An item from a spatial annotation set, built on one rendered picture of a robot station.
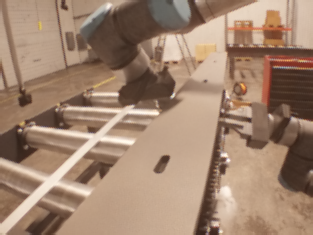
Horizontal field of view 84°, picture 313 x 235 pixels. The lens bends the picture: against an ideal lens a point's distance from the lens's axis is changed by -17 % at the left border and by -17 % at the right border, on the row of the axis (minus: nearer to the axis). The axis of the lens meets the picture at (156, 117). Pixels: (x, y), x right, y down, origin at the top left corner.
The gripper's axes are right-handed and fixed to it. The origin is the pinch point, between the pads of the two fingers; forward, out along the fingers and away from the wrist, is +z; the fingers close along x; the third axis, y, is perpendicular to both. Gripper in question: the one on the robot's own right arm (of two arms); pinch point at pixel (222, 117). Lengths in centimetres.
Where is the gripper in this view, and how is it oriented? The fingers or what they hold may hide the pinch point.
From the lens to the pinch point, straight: 59.8
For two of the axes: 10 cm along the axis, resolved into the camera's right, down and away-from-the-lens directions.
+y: 0.0, 5.2, 8.5
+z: -9.7, -2.0, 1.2
